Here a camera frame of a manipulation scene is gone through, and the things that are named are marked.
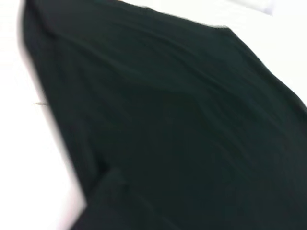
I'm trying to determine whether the black t-shirt with white print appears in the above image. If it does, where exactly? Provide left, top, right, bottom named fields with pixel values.
left=18, top=0, right=307, bottom=230

